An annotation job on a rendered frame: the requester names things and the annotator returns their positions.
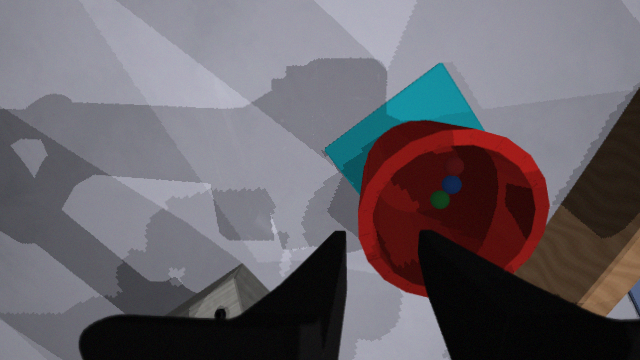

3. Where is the red cup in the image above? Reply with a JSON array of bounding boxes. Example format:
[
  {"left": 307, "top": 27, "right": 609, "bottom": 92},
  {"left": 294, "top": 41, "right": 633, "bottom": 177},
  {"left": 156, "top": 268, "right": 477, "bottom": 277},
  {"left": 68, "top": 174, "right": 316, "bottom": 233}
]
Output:
[{"left": 358, "top": 120, "right": 550, "bottom": 298}]

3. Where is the light brown wooden beam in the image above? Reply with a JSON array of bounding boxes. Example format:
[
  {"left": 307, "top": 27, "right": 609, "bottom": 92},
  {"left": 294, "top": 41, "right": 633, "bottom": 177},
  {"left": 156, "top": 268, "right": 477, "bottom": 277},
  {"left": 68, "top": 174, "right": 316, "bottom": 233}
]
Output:
[{"left": 513, "top": 88, "right": 640, "bottom": 317}]

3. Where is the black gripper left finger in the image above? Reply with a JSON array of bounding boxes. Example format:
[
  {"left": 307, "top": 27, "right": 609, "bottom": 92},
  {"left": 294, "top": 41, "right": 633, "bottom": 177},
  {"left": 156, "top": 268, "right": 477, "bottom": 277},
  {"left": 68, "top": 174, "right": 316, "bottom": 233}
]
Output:
[{"left": 79, "top": 231, "right": 347, "bottom": 360}]

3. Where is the blue marble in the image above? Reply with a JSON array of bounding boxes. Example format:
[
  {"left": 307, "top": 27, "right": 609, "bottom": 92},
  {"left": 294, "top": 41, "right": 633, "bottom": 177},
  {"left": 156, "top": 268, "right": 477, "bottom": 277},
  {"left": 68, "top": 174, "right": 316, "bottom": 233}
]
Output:
[{"left": 442, "top": 175, "right": 462, "bottom": 194}]

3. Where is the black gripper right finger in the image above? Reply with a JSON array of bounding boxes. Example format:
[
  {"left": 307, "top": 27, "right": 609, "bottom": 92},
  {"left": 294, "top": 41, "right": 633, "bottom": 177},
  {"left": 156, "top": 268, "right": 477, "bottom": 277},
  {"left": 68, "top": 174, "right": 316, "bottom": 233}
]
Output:
[{"left": 418, "top": 229, "right": 640, "bottom": 360}]

